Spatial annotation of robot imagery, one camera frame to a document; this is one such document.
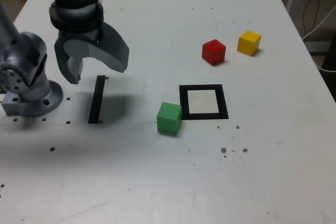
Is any white cable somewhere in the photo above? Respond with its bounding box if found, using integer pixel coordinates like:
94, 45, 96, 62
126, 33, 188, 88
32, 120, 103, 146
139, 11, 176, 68
301, 5, 336, 40
313, 55, 336, 73

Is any yellow cube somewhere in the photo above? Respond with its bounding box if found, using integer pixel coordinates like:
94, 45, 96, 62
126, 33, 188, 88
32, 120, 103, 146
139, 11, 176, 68
236, 30, 262, 57

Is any black tape square outline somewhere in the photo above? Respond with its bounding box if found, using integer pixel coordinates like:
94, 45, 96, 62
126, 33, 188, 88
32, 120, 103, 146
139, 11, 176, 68
178, 84, 229, 121

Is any black hanging cable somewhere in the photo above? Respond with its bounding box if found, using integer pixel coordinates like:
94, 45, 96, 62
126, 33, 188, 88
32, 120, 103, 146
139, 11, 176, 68
301, 0, 320, 38

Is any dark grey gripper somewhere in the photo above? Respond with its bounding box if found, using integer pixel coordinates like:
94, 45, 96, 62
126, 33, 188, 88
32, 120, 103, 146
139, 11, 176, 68
54, 21, 131, 86

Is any black tape strip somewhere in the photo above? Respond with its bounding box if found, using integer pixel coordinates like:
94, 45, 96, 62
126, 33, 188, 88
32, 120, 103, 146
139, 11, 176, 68
88, 75, 106, 124

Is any green cube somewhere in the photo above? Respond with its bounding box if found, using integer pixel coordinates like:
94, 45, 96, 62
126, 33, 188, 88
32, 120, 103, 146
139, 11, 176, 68
156, 102, 183, 137

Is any red cube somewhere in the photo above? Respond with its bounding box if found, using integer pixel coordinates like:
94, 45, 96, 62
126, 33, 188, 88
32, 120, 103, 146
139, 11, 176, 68
202, 39, 227, 67

